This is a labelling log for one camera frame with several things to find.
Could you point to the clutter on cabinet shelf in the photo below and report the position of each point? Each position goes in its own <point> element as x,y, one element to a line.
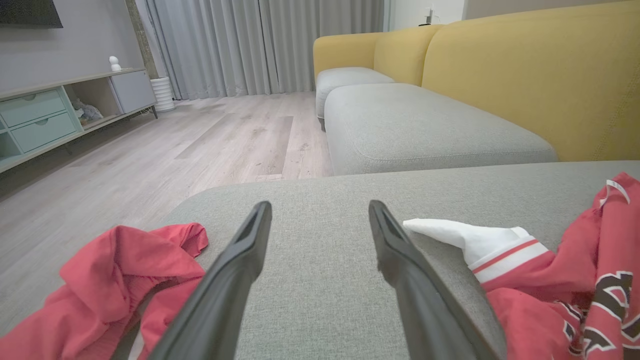
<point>86,112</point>

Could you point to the small white figurine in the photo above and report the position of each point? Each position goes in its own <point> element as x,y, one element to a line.
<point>115,64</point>

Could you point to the medium grey sofa seat cushion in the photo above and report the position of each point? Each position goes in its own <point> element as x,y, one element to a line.
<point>425,125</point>

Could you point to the black wall television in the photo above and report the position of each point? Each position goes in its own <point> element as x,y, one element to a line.
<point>27,12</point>

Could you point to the red shorts with white trim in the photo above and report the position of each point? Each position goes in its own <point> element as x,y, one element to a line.
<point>100,270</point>

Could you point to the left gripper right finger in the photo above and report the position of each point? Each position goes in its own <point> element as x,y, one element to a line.
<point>425,310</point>

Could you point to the narrow yellow sofa backrest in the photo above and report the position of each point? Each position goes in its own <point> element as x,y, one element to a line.
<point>402,55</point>

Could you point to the grey cabinet door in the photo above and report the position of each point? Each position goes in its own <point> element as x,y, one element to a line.
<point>132,91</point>

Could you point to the large grey sofa seat cushion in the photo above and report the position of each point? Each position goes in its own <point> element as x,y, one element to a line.
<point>320,230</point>

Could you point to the teal cabinet drawer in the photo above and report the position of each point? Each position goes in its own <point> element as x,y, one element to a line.
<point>30,107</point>
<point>45,131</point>

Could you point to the white ribbed round bin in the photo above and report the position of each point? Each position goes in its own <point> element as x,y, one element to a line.
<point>163,94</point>

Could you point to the grey pleated curtain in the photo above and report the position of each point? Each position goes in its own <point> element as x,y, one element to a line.
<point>260,45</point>

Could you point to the red white sports jersey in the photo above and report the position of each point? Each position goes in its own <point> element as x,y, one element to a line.
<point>530,310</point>

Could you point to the long low TV cabinet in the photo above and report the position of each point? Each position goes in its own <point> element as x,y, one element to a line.
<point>60,115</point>

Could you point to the small grey sofa seat cushion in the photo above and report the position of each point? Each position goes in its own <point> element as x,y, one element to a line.
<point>345,80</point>

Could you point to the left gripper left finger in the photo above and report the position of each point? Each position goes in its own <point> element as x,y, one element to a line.
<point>220,300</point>

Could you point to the wide yellow sofa backrest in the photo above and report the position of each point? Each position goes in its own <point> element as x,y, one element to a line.
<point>540,75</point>

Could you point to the yellow sofa end backrest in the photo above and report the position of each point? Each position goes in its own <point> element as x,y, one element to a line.
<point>345,50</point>

